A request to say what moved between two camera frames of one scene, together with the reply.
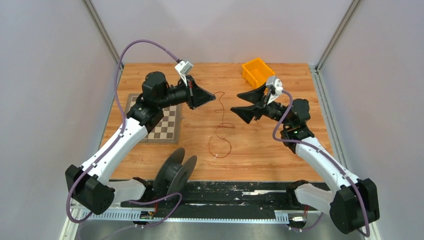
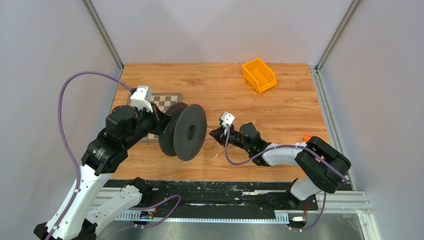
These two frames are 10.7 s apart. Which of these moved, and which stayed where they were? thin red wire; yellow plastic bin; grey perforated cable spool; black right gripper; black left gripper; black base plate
Moved: black left gripper; thin red wire; grey perforated cable spool; black right gripper
Stayed: black base plate; yellow plastic bin
